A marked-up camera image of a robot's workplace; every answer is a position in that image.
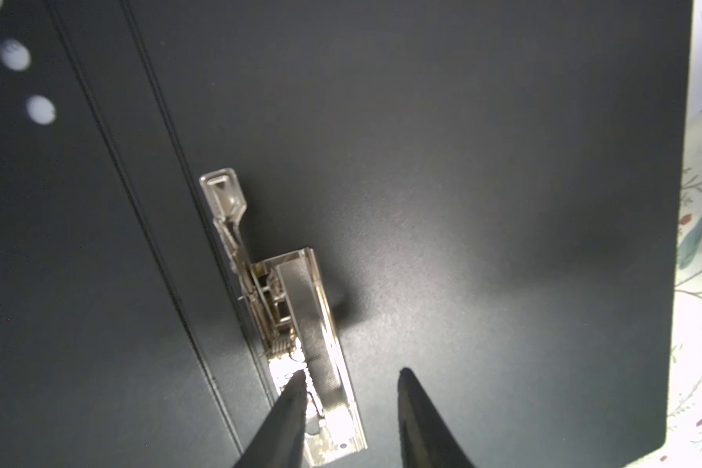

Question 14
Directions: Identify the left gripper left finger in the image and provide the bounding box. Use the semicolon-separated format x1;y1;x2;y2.
233;370;307;468

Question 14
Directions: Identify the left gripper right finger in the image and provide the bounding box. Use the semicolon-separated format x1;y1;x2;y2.
397;368;475;468

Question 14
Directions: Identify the beige black clip folder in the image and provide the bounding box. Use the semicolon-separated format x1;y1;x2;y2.
0;1;692;467

